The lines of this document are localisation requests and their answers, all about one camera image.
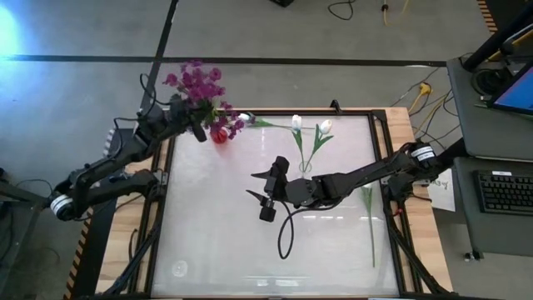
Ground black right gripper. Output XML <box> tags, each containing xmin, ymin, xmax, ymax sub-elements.
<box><xmin>245</xmin><ymin>156</ymin><xmax>301</xmax><ymax>208</ymax></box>

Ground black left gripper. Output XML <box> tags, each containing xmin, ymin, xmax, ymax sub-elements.
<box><xmin>166</xmin><ymin>102</ymin><xmax>216</xmax><ymax>143</ymax></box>

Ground red glass vase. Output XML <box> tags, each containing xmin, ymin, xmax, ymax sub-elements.
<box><xmin>210</xmin><ymin>127</ymin><xmax>230</xmax><ymax>145</ymax></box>

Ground white paper note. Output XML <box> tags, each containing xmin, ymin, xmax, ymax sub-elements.
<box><xmin>426</xmin><ymin>168</ymin><xmax>457</xmax><ymax>213</ymax></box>

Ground black metal stand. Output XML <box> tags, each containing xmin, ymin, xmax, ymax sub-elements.
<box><xmin>0</xmin><ymin>166</ymin><xmax>70</xmax><ymax>300</ymax></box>

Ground grey desk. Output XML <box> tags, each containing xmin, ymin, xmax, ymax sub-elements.
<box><xmin>446</xmin><ymin>56</ymin><xmax>533</xmax><ymax>163</ymax></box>
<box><xmin>452</xmin><ymin>157</ymin><xmax>533</xmax><ymax>263</ymax></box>

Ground black keyboard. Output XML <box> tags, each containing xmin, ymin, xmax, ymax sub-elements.
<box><xmin>473</xmin><ymin>169</ymin><xmax>533</xmax><ymax>217</ymax></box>

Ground laptop with blue screen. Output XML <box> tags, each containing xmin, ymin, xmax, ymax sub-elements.
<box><xmin>478</xmin><ymin>57</ymin><xmax>533</xmax><ymax>117</ymax></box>

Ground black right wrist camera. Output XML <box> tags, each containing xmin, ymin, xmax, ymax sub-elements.
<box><xmin>258</xmin><ymin>203</ymin><xmax>278</xmax><ymax>223</ymax></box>

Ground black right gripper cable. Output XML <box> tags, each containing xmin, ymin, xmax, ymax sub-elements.
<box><xmin>276</xmin><ymin>200</ymin><xmax>311</xmax><ymax>260</ymax></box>

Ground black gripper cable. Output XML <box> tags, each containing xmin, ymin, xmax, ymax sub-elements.
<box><xmin>138</xmin><ymin>72</ymin><xmax>172</xmax><ymax>108</ymax></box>
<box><xmin>276</xmin><ymin>200</ymin><xmax>311</xmax><ymax>260</ymax></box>

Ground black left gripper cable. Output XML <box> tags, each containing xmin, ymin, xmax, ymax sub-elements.
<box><xmin>138</xmin><ymin>72</ymin><xmax>172</xmax><ymax>108</ymax></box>

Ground black aluminium table frame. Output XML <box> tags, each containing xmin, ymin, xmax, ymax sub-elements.
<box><xmin>97</xmin><ymin>99</ymin><xmax>453</xmax><ymax>300</ymax></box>

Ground black orange striped base plate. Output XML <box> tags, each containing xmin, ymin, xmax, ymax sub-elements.
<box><xmin>62</xmin><ymin>127</ymin><xmax>126</xmax><ymax>300</ymax></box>

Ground black floor cable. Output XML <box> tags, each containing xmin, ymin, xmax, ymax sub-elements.
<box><xmin>326</xmin><ymin>0</ymin><xmax>355</xmax><ymax>21</ymax></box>

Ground yellow cable with plug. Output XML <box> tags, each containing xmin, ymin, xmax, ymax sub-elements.
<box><xmin>406</xmin><ymin>82</ymin><xmax>449</xmax><ymax>134</ymax></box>

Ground yellow floor cable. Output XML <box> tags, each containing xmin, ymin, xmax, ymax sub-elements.
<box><xmin>381</xmin><ymin>0</ymin><xmax>411</xmax><ymax>27</ymax></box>

